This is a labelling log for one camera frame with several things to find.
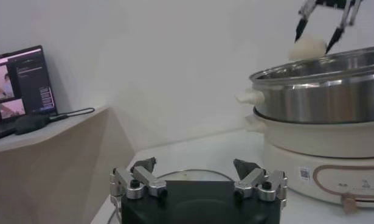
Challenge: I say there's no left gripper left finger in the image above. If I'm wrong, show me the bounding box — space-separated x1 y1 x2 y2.
109 156 168 212

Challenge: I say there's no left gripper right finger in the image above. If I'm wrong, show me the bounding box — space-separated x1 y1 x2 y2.
233 158 288 209

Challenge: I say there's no white side table with mouse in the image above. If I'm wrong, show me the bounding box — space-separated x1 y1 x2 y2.
0 106 136 224

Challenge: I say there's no white steamed baozi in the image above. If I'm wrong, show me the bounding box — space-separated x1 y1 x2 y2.
288 33 327 61

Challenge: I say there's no cream electric cooker base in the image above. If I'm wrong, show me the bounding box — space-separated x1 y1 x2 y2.
244 114 374 214

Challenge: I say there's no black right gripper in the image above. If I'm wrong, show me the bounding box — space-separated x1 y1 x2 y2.
294 0 364 55

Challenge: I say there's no round glass pot lid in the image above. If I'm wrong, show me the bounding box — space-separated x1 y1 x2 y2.
106 169 235 224

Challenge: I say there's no stainless steel steamer basket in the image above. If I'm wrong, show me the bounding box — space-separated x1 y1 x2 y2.
235 45 374 125

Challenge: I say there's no black laptop beside mouse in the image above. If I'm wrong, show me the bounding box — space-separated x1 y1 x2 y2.
0 44 58 142

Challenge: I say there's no black computer mouse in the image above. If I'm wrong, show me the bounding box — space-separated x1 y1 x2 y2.
13 114 50 136

